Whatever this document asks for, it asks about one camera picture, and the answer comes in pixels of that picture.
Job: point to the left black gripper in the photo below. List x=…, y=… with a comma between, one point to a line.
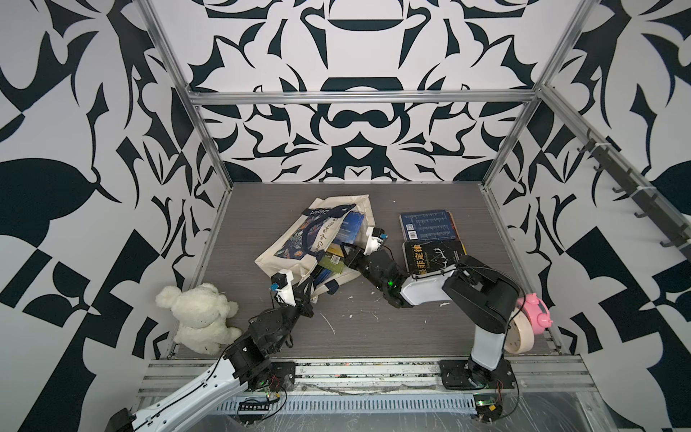
x=300, y=288

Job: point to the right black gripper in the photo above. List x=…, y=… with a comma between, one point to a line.
x=352, y=256

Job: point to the black spine book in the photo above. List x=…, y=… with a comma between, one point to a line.
x=430, y=256

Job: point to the green landscape cover book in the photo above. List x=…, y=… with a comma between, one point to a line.
x=333, y=261

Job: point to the blue classics book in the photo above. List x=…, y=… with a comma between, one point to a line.
x=428, y=225

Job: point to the cream canvas tote bag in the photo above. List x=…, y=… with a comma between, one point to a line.
x=301, y=248

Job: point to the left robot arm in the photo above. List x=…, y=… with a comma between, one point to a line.
x=244, y=365

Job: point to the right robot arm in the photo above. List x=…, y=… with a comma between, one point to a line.
x=487, y=296

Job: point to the white plush teddy bear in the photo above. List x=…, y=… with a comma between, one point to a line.
x=202, y=314

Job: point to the left electronics board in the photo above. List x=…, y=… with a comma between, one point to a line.
x=251, y=411

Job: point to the electronics board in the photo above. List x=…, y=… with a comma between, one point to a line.
x=251, y=411
x=488, y=408

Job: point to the beige round clock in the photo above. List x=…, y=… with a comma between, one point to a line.
x=520, y=336

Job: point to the pink alarm clock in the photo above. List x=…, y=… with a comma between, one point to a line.
x=537, y=313

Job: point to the right electronics board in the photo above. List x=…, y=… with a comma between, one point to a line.
x=488, y=408

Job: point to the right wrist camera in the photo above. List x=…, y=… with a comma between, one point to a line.
x=375, y=239

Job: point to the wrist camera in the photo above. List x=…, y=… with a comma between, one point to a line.
x=375, y=239
x=282, y=287

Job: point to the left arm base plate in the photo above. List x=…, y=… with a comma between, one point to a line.
x=273, y=375

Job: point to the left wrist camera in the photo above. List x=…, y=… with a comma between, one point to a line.
x=282, y=287

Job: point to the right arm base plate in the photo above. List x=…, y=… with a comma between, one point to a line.
x=465, y=375

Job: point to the aluminium front rail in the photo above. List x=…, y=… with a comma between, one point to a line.
x=534, y=374

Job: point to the black wall hook rack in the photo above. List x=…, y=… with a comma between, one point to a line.
x=631, y=184

